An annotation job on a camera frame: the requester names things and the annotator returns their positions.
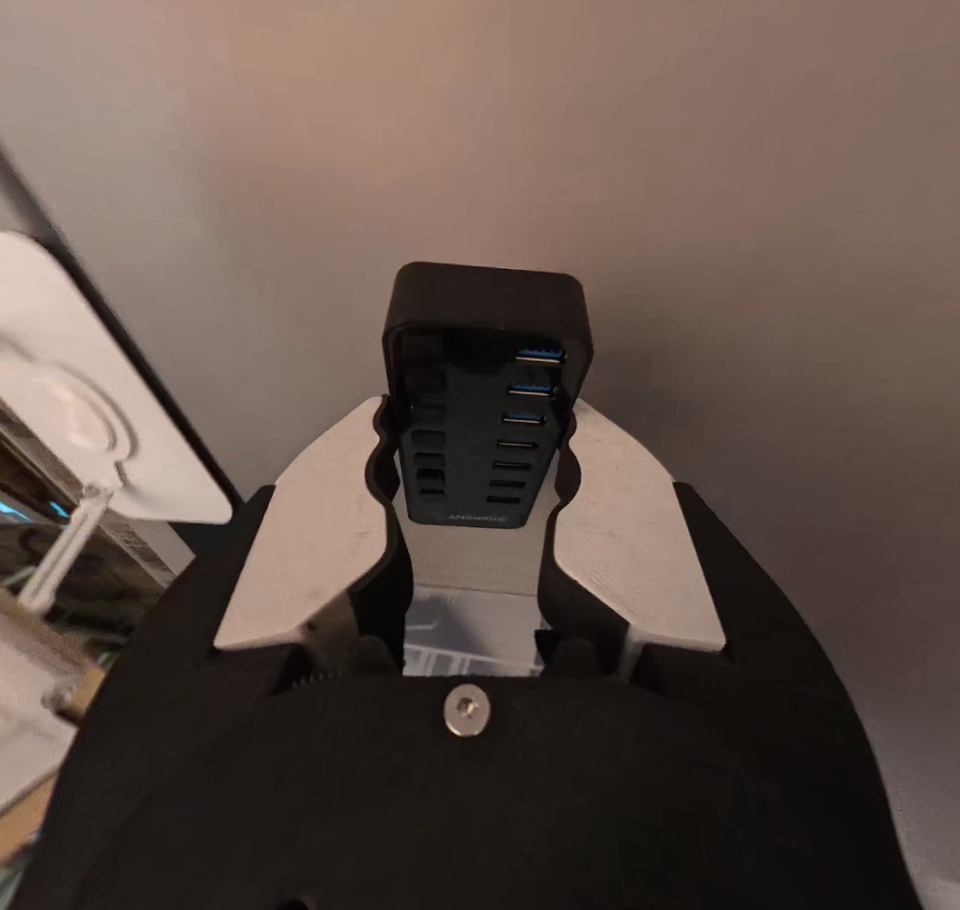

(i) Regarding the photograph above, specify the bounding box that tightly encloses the black usb hub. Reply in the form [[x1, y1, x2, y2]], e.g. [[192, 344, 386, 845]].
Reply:
[[381, 261, 595, 529]]

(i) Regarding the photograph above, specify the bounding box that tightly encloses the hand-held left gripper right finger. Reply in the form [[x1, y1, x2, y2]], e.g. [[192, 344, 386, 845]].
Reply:
[[537, 400, 727, 664]]

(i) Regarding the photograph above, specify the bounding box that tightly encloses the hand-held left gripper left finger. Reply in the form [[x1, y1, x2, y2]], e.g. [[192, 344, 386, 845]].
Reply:
[[213, 395, 415, 652]]

